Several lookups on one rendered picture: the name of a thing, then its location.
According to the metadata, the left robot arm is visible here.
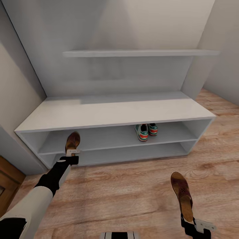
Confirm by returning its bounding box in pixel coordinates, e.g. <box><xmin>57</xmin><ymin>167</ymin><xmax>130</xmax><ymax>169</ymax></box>
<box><xmin>0</xmin><ymin>149</ymin><xmax>82</xmax><ymax>239</ymax></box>

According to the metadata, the gym shoe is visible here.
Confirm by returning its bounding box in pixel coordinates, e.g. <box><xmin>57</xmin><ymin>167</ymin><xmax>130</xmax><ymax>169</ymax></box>
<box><xmin>147</xmin><ymin>123</ymin><xmax>158</xmax><ymax>136</ymax></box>
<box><xmin>134</xmin><ymin>124</ymin><xmax>148</xmax><ymax>141</ymax></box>

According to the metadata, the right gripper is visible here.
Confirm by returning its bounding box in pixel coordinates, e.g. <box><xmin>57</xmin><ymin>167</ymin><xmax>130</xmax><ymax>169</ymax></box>
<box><xmin>181</xmin><ymin>213</ymin><xmax>211</xmax><ymax>239</ymax></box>

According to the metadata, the sandal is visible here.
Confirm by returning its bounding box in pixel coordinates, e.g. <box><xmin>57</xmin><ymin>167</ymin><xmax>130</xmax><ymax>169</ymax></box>
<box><xmin>171</xmin><ymin>172</ymin><xmax>193</xmax><ymax>222</ymax></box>
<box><xmin>65</xmin><ymin>132</ymin><xmax>80</xmax><ymax>156</ymax></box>

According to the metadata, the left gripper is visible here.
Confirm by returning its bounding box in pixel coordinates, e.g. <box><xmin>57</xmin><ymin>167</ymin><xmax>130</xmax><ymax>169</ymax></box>
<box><xmin>61</xmin><ymin>156</ymin><xmax>79</xmax><ymax>165</ymax></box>

